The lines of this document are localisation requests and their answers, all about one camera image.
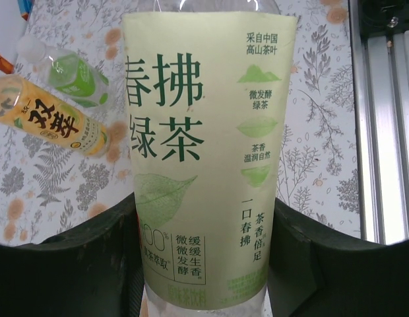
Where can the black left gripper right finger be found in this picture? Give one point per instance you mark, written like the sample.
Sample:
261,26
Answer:
349,280

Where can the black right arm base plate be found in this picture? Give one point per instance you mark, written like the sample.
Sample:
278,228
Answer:
376,16

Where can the yellow label plastic bottle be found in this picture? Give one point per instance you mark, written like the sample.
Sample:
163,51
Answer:
59,122

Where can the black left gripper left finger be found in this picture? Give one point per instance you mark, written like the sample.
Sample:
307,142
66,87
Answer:
59,280

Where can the aluminium frame rail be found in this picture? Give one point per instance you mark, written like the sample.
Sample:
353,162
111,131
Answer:
382,132

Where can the floral patterned table cover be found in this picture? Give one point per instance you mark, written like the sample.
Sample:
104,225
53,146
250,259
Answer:
323,148

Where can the pale green tea label bottle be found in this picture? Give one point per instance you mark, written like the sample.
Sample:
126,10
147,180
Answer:
207,148

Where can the small green label plastic bottle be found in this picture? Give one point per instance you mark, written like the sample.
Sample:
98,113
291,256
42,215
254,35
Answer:
76,76

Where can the white bottle cap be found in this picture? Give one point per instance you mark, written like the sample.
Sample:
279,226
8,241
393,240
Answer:
31,49

